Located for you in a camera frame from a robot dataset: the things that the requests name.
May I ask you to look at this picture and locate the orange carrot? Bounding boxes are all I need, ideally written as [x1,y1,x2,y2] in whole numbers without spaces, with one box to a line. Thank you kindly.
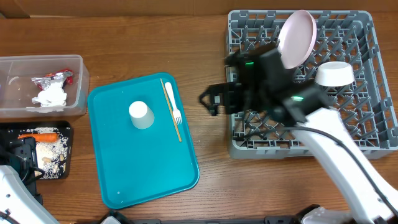
[17,133,59,142]

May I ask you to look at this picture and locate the rice and peanut scraps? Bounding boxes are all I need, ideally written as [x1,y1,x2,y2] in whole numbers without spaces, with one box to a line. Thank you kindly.
[27,127,69,179]

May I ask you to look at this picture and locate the white napkin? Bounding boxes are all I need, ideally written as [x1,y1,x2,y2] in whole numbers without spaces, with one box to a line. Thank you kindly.
[32,83,67,107]

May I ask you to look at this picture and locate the foil wrapper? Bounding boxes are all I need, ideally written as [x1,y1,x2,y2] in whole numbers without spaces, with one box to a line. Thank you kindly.
[31,73,66,90]

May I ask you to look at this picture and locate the white bowl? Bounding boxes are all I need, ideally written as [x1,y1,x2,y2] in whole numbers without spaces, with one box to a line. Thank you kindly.
[315,61,355,87]

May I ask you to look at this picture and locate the red sauce packet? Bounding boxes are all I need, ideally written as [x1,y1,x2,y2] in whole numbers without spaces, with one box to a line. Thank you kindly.
[45,69,73,85]

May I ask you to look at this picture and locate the white plastic fork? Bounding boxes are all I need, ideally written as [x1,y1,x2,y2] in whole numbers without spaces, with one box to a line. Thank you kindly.
[165,82,182,124]

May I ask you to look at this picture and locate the wooden chopstick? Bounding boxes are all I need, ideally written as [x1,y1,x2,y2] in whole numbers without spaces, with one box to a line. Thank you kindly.
[160,79,182,142]

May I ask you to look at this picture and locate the grey plastic dishwasher rack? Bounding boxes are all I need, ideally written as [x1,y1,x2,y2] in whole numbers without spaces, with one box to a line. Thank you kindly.
[226,10,397,159]

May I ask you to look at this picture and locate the translucent plastic cup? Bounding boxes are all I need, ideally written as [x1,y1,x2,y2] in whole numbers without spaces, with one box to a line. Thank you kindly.
[129,101,155,129]

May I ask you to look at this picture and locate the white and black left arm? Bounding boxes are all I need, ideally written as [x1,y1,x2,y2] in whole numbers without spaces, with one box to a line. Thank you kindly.
[1,132,58,223]

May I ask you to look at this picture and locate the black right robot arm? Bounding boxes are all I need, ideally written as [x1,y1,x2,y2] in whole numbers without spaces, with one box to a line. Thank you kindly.
[198,44,397,223]

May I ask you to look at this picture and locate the black waste tray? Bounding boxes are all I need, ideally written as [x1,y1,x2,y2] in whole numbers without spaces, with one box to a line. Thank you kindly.
[1,121,73,180]

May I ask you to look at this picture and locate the clear plastic bin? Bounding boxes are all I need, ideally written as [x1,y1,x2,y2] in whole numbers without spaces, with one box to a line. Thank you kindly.
[1,55,90,118]

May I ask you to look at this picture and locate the teal plastic tray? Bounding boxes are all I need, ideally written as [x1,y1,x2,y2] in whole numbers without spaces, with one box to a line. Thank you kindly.
[88,72,200,209]

